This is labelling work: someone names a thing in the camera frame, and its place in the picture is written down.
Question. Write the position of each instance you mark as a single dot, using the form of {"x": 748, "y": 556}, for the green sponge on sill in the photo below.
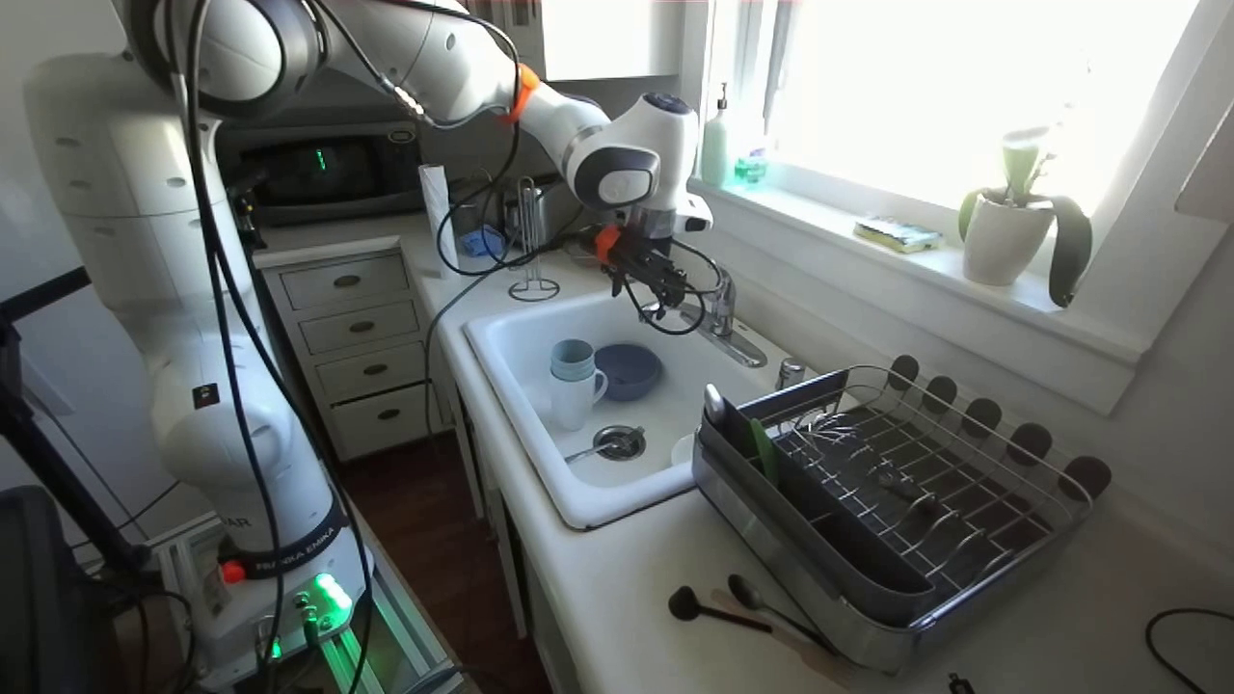
{"x": 895, "y": 236}

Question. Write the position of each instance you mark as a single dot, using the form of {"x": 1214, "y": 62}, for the white kitchen sink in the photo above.
{"x": 606, "y": 405}

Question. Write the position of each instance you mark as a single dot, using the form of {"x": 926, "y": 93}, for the round metal trivet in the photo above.
{"x": 534, "y": 290}

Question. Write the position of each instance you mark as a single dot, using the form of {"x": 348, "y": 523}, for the white pot with plant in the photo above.
{"x": 1001, "y": 228}

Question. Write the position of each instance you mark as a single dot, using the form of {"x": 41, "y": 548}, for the white mug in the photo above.
{"x": 573, "y": 403}

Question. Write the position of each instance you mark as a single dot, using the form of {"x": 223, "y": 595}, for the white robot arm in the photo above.
{"x": 129, "y": 152}

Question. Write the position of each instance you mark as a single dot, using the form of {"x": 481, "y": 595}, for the black makeup brush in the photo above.
{"x": 687, "y": 606}

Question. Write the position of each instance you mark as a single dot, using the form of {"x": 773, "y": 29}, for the robot base controller box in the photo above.
{"x": 345, "y": 622}

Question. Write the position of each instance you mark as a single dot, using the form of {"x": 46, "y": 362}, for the grey dish drying rack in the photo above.
{"x": 886, "y": 504}

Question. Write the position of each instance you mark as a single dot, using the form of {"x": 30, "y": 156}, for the white drawer cabinet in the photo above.
{"x": 354, "y": 323}

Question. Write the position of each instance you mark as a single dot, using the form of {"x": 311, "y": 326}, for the green dish soap bottle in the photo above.
{"x": 716, "y": 142}

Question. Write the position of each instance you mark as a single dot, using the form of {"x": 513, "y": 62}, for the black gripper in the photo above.
{"x": 649, "y": 265}

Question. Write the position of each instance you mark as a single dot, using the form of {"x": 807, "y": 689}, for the light blue cup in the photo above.
{"x": 573, "y": 362}

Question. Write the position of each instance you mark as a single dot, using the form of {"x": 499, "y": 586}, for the dark blue plate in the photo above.
{"x": 634, "y": 370}

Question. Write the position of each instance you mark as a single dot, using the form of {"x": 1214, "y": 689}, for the metal sink drain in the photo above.
{"x": 618, "y": 440}

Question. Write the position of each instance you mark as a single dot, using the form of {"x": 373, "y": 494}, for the black microwave oven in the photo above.
{"x": 316, "y": 174}

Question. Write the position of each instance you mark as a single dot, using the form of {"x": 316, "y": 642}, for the chrome sink faucet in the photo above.
{"x": 723, "y": 326}

